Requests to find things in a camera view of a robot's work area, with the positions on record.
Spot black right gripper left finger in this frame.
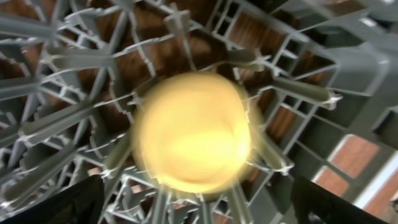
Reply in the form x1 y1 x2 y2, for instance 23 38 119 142
1 175 104 224

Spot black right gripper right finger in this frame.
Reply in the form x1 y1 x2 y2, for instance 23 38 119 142
290 176 387 224

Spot yellow plastic cup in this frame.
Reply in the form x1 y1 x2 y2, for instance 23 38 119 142
131 72 256 194

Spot grey dishwasher rack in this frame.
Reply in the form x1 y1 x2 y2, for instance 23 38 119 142
1 1 397 223

